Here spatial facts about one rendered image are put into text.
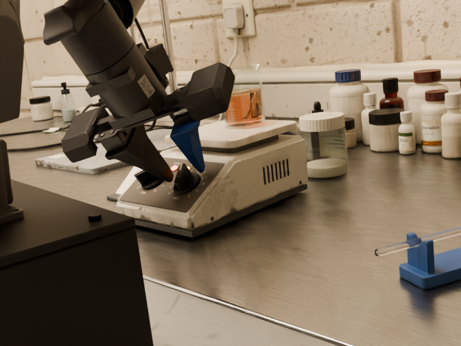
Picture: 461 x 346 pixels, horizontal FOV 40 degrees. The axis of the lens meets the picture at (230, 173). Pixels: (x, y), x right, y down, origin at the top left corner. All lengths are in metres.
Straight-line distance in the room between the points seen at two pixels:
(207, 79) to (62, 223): 0.26
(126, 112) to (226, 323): 0.24
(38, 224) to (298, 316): 0.20
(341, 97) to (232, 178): 0.40
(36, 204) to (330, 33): 0.87
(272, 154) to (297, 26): 0.58
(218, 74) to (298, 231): 0.18
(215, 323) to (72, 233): 0.15
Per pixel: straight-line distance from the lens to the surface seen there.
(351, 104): 1.04
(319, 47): 1.24
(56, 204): 0.43
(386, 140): 0.96
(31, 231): 0.38
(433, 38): 1.11
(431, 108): 0.93
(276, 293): 0.51
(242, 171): 0.69
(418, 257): 0.51
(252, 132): 0.72
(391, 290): 0.51
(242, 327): 0.47
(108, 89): 0.61
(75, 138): 0.66
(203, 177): 0.68
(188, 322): 0.48
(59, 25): 0.57
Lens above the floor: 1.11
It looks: 13 degrees down
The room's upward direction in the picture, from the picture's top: 7 degrees counter-clockwise
